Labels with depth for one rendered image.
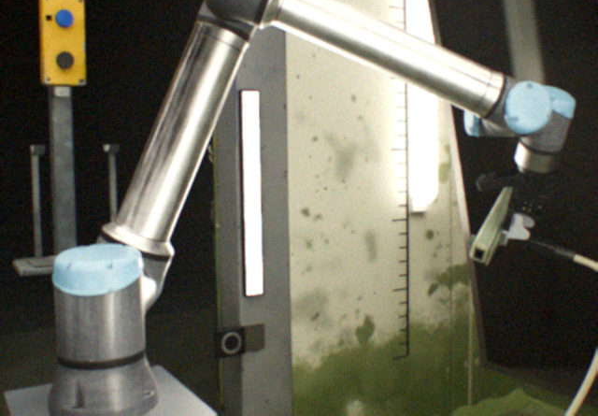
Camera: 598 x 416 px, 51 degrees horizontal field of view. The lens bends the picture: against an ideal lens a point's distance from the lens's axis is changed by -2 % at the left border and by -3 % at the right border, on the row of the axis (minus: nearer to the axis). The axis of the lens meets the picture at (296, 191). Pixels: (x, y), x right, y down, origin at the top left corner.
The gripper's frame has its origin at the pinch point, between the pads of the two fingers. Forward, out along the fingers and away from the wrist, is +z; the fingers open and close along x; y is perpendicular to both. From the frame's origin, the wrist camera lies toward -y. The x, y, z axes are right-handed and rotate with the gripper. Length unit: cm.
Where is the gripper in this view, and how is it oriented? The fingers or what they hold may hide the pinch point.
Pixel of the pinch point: (505, 235)
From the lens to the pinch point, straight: 156.0
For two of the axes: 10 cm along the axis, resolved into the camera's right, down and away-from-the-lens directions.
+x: 4.9, -4.5, 7.5
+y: 8.7, 3.0, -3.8
